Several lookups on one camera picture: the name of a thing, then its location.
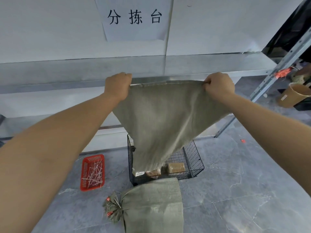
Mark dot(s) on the person's left hand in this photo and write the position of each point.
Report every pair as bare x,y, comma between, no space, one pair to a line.
116,86

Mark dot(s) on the person's right hand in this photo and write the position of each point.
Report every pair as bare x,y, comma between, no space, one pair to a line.
220,86

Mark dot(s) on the person's right fingers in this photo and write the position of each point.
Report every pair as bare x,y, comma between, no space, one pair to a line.
209,81

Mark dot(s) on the person's left fingers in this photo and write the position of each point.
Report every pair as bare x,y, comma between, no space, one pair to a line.
126,78

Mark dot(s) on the grey woven sack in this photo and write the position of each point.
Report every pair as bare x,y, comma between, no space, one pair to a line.
160,118
153,208

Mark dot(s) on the person's left forearm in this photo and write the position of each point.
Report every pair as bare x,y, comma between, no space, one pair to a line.
51,148

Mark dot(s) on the person's right forearm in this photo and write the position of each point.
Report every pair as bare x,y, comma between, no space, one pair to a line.
272,133

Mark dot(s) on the white paper sign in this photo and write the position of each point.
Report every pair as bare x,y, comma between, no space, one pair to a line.
136,18

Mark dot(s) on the metal shelf rack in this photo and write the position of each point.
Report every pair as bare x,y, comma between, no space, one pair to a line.
279,70

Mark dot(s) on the brown paper cup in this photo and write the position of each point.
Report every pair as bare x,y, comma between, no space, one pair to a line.
292,95

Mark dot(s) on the brown taped parcel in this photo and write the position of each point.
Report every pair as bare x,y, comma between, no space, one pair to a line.
176,167

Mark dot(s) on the silver foil parcel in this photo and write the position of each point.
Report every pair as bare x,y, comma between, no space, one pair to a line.
139,173

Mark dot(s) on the small brown parcel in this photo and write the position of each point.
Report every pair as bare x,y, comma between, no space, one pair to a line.
153,172

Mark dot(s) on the red plastic basket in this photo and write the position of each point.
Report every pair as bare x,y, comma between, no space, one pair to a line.
92,172

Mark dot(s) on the tied full grey woven sack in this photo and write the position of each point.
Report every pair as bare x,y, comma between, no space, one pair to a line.
153,208

